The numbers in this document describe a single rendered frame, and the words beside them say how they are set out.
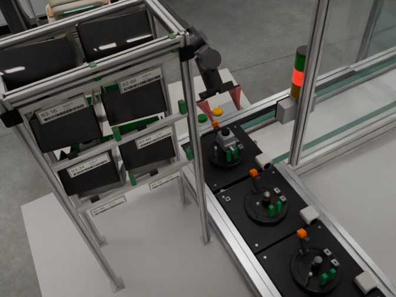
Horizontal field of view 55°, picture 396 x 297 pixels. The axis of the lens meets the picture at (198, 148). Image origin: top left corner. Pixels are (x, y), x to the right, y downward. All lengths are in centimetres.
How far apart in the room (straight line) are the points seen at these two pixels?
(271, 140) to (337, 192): 31
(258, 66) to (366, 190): 205
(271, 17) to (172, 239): 298
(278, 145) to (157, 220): 54
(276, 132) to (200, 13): 269
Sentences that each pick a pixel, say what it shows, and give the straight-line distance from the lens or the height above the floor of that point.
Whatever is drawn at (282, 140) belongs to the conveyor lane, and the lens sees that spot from 152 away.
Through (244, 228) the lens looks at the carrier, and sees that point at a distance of 123.
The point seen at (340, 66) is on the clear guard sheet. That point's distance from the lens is 120.
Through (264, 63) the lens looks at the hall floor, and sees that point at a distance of 339.
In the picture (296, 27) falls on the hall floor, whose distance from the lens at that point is 385.
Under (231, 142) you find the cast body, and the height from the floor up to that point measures 105.
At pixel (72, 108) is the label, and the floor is 160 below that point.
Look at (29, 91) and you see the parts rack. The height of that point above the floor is 166.
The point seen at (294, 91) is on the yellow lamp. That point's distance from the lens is 116.
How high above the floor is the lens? 205
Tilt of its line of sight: 49 degrees down
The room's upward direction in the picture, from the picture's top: 7 degrees counter-clockwise
